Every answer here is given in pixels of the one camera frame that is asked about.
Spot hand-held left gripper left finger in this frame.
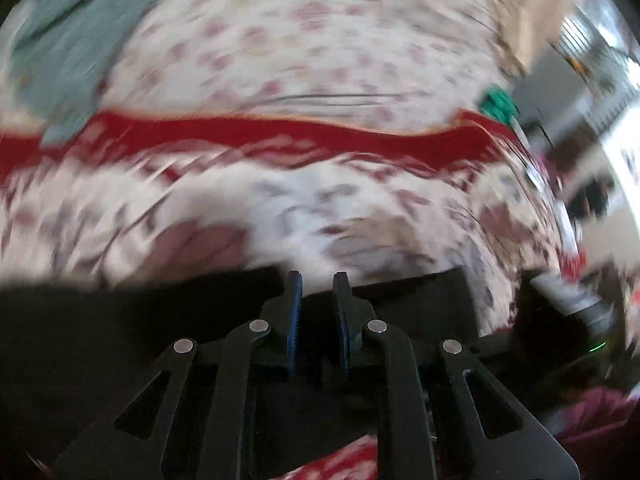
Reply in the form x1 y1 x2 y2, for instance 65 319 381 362
50 270 304 480

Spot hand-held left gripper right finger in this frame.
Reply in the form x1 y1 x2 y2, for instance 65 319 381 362
332 271 581 480

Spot black pants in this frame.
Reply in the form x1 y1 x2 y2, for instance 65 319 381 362
0 265 531 480

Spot red and white fleece blanket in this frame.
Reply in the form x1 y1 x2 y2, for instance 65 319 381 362
0 110 601 480

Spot magenta cloth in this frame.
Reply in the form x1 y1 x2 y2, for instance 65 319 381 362
545 390 640 461

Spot green cloth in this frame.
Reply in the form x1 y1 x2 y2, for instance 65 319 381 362
477 85 518 126

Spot floral bed sheet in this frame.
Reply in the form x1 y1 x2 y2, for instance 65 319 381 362
95 0 516 126

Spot teal cloth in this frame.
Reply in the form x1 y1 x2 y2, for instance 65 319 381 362
7 0 196 143

